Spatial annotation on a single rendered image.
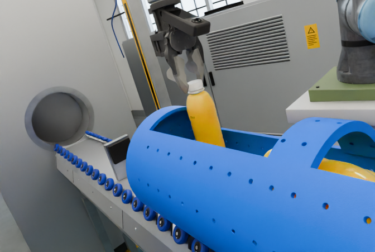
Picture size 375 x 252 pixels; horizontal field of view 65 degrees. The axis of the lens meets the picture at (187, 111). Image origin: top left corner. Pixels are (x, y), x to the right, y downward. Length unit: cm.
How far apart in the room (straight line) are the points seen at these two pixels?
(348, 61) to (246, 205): 49
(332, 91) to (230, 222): 45
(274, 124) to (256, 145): 158
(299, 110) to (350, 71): 15
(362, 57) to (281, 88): 142
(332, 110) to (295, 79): 138
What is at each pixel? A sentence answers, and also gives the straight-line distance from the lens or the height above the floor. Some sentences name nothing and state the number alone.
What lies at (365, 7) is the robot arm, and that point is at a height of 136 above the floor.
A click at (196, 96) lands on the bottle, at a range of 68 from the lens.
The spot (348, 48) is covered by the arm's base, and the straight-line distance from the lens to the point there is 81.
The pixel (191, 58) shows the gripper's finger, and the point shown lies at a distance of 70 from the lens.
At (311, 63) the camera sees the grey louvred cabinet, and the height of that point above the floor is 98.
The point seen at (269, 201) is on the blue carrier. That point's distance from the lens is 41.
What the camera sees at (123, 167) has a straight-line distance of 120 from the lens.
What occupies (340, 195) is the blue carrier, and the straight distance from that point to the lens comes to 37.
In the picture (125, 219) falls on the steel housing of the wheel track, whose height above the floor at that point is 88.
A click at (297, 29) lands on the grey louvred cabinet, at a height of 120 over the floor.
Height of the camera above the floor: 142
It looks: 16 degrees down
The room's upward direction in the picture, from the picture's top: 16 degrees counter-clockwise
